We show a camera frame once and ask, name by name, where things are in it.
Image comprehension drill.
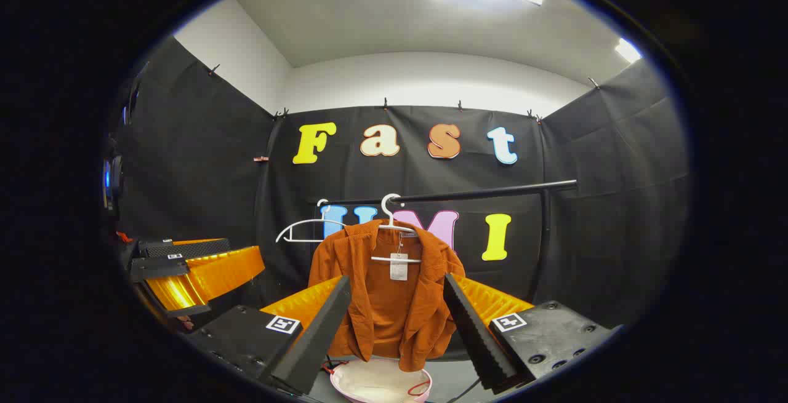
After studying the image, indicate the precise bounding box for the black backdrop cloth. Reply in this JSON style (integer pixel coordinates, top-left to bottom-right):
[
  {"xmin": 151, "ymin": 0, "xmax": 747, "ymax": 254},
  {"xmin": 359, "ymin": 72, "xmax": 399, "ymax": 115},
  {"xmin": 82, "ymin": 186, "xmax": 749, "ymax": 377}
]
[{"xmin": 114, "ymin": 37, "xmax": 690, "ymax": 330}]

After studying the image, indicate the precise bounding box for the black clothes rack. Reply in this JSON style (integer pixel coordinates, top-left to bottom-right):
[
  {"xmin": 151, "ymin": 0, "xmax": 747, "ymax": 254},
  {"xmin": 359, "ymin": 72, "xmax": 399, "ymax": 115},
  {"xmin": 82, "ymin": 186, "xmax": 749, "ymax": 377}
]
[{"xmin": 317, "ymin": 180, "xmax": 579, "ymax": 305}]

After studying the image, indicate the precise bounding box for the black cable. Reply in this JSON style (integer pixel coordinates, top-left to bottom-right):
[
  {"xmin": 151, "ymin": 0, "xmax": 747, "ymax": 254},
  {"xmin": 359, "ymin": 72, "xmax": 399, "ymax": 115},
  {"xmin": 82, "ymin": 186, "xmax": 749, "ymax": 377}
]
[{"xmin": 446, "ymin": 377, "xmax": 482, "ymax": 403}]

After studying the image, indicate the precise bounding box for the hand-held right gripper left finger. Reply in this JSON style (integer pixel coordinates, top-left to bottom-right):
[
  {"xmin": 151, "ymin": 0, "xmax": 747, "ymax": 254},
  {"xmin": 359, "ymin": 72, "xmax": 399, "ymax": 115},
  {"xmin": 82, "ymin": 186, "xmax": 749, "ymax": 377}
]
[{"xmin": 182, "ymin": 275, "xmax": 353, "ymax": 396}]

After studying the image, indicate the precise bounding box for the row of dark backdrop clips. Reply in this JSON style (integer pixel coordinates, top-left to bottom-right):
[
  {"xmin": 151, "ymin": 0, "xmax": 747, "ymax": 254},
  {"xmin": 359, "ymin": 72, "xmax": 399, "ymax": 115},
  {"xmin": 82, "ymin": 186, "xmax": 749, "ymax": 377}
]
[{"xmin": 208, "ymin": 65, "xmax": 601, "ymax": 122}]

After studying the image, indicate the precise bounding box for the orange corduroy shirt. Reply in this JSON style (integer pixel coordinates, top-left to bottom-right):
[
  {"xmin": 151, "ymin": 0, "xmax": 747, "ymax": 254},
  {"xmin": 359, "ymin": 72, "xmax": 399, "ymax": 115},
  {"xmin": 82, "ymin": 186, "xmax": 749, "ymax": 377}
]
[{"xmin": 308, "ymin": 218, "xmax": 467, "ymax": 373}]

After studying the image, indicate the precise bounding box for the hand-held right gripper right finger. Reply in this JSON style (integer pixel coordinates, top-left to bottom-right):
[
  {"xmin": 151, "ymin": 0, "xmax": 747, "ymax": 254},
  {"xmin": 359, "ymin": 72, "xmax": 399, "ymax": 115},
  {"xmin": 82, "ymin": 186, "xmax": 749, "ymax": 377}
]
[{"xmin": 443, "ymin": 273, "xmax": 621, "ymax": 393}]

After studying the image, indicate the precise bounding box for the white plastic clothes hanger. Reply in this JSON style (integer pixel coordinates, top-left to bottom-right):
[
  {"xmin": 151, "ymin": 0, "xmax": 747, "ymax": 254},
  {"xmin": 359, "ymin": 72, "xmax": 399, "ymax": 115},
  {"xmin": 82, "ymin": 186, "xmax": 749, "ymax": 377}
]
[
  {"xmin": 275, "ymin": 199, "xmax": 348, "ymax": 244},
  {"xmin": 369, "ymin": 193, "xmax": 425, "ymax": 263}
]

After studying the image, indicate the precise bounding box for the pink laundry hamper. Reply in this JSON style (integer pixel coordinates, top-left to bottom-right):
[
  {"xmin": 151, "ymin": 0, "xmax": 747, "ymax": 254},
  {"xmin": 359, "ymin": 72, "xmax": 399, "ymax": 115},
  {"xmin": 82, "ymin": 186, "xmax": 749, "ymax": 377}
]
[{"xmin": 329, "ymin": 357, "xmax": 433, "ymax": 403}]

